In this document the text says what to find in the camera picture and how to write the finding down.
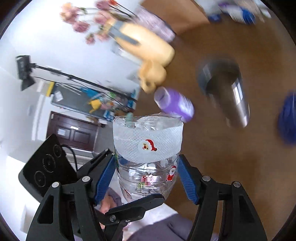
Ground person left hand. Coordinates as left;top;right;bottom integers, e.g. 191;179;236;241
99;194;117;214

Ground dark wooden door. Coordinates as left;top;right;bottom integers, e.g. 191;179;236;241
46;111;99;151

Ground purple jacket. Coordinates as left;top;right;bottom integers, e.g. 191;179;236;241
108;187;220;241

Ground purple pill bottle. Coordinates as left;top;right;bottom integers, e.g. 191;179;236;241
154;86;195;123

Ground studio light on stand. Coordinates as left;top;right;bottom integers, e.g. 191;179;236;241
15;55;137;101

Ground blue glass jar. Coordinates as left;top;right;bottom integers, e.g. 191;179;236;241
277;91;295;145

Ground stainless steel tumbler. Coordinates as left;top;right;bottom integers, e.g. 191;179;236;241
196;57;250;128

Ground yellow ceramic mug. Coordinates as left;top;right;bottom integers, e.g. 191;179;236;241
138;60;167;93

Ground yellow thermos jug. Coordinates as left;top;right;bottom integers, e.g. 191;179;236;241
103;20;175;67

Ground pink flower bouquet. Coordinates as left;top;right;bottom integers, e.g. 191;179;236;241
60;1;137;45

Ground pink patterned vase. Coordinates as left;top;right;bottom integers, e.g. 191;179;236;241
133;6;176;43

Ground brown paper bag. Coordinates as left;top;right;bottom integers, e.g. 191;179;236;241
141;0;210;35

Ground lying blue white bottle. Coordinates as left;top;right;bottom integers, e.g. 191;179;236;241
218;2;256;25

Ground cluttered wire shelf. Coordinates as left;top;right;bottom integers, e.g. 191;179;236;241
51;83;136;121

